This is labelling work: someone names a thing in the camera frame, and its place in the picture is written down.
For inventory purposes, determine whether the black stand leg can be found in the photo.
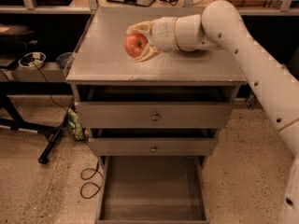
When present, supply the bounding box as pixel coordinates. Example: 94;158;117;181
0;94;67;164

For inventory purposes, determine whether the bowl with small items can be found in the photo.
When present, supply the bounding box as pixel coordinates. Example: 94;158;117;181
19;51;46;69

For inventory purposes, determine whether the black floor cable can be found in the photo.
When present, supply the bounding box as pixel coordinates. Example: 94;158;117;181
31;57;104;200

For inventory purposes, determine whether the grey drawer cabinet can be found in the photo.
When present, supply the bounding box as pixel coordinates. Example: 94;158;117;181
64;6;250;224

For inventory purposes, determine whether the bottom grey drawer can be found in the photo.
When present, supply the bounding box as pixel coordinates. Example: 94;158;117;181
94;156;209;224

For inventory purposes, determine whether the green snack bag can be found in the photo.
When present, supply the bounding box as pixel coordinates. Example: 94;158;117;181
67;108;85;141

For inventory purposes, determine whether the grey drawer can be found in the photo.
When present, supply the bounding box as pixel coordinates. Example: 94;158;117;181
76;86;232;129
89;129;218;157
94;156;209;224

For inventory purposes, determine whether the middle grey drawer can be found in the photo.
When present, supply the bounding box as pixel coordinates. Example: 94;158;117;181
89;129;218;157

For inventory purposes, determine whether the dark bowl on shelf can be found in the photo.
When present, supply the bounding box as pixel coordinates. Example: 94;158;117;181
56;52;73;68

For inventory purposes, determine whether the top grey drawer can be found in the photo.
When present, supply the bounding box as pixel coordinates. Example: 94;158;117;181
76;86;232;129

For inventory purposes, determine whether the grey shelf rack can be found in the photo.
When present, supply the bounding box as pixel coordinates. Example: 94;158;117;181
0;0;299;85

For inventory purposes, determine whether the red apple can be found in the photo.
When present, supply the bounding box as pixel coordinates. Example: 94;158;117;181
124;33;149;58

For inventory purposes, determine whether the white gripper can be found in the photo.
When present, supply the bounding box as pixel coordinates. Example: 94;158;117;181
126;17;178;63

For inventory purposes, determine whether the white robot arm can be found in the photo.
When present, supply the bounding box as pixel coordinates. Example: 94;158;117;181
127;0;299;224

